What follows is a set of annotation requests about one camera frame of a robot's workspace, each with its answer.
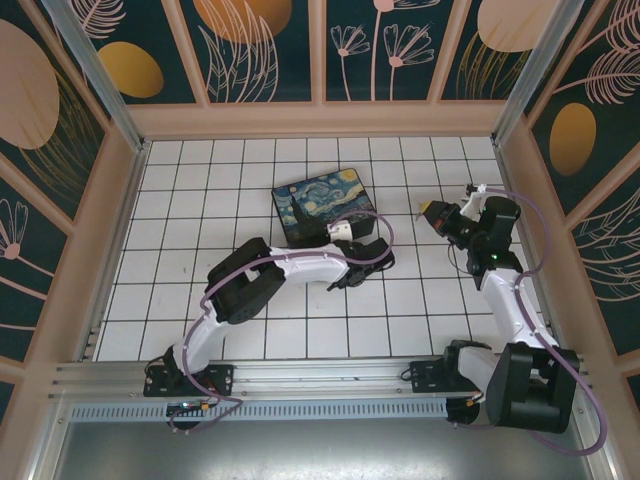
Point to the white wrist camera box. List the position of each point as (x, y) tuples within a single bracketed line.
[(342, 231), (475, 202)]

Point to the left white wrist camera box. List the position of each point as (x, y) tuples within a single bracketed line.
[(342, 231)]

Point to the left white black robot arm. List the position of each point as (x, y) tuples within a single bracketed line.
[(310, 265)]

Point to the aluminium corner post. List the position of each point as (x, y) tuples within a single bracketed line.
[(99, 75), (527, 75)]

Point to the aluminium side rail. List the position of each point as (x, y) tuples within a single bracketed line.
[(505, 167), (127, 200)]

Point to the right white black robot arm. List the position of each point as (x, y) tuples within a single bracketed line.
[(530, 390)]

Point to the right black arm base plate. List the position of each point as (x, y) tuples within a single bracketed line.
[(422, 377)]

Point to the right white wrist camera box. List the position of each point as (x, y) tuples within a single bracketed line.
[(475, 202)]

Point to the black box starry night lid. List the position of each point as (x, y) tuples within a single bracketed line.
[(320, 200)]

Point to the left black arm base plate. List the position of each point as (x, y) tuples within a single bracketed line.
[(220, 380)]

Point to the grey metal sheet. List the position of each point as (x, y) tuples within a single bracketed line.
[(320, 450)]

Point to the long aluminium mounting rail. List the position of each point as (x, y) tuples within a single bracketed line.
[(320, 375)]

